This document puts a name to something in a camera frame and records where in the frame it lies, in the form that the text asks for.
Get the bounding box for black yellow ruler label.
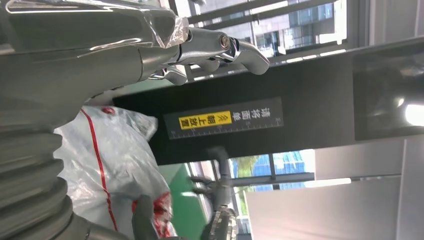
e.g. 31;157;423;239
163;96;285;141

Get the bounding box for black scanner column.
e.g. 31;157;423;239
112;34;424;167

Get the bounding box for white package with red print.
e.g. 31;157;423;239
52;105;179;240

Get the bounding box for green conveyor belt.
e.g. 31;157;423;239
158;162;215;240

